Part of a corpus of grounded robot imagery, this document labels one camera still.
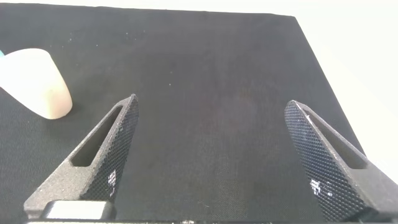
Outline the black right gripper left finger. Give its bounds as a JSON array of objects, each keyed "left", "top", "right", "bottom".
[{"left": 24, "top": 93, "right": 140, "bottom": 219}]

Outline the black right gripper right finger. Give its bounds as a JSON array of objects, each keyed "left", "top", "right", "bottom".
[{"left": 284, "top": 100, "right": 398, "bottom": 223}]

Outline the black table cloth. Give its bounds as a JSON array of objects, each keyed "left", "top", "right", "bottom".
[{"left": 0, "top": 2, "right": 366, "bottom": 224}]

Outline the white plastic cup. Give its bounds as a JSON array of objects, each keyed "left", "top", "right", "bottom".
[{"left": 0, "top": 48, "right": 74, "bottom": 120}]

